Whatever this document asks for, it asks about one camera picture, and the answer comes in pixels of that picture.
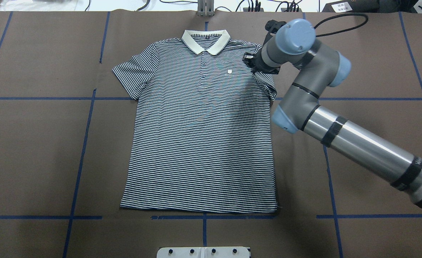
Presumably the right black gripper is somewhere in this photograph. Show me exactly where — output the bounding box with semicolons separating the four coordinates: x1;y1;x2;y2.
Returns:
243;20;287;75

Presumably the navy white striped polo shirt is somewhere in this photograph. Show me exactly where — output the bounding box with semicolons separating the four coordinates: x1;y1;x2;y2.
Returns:
112;30;278;214

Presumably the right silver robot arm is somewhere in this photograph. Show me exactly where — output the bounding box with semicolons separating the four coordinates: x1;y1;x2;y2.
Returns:
244;18;422;209

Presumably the aluminium frame post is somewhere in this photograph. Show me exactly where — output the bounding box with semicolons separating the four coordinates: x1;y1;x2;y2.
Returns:
196;0;215;17

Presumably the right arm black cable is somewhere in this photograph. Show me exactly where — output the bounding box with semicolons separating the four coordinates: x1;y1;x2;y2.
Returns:
313;13;369;38

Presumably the white camera mast base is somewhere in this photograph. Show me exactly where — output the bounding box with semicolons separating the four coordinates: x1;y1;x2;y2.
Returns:
156;246;252;258

